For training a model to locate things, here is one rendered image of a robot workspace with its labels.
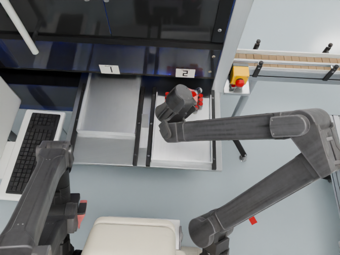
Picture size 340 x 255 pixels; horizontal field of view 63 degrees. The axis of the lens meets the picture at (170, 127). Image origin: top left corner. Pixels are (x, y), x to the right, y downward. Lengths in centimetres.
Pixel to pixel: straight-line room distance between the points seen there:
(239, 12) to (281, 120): 56
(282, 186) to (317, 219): 171
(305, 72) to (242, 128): 94
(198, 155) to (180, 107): 49
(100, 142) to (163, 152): 28
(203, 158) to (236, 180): 96
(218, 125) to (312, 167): 24
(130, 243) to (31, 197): 24
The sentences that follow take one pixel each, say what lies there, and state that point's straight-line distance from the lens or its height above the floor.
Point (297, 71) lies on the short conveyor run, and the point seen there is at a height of 93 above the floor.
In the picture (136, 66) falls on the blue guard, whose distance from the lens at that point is 126.
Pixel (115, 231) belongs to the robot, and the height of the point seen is 134.
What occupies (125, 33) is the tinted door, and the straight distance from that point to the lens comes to 113.
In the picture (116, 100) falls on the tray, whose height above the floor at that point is 88.
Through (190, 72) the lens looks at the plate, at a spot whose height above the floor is 103.
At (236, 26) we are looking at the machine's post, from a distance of 108.
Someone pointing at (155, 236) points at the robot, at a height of 135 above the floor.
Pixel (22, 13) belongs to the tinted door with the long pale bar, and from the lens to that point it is 120.
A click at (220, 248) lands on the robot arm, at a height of 125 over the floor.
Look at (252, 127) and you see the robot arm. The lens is 63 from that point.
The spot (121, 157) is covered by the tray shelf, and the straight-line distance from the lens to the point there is 124.
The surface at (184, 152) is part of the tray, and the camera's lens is 124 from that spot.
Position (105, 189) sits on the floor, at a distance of 214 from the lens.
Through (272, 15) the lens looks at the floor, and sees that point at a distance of 324.
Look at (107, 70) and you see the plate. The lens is 132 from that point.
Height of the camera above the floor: 204
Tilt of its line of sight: 64 degrees down
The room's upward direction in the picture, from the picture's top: 2 degrees clockwise
